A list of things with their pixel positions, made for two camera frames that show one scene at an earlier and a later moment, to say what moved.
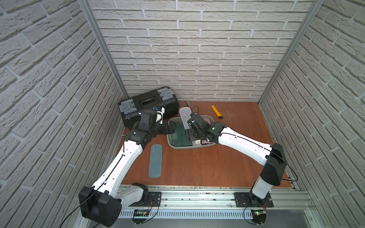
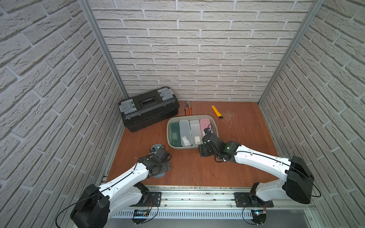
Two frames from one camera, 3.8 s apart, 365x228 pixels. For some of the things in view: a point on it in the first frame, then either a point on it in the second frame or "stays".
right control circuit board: [259, 216] stays
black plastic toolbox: [129, 109] stays
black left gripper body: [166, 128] -> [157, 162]
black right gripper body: [193, 136] -> [206, 152]
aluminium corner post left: [86, 6] stays
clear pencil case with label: [185, 113] -> [185, 133]
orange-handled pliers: [187, 103] stays
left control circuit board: [141, 213] stays
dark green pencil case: [179, 137] stays
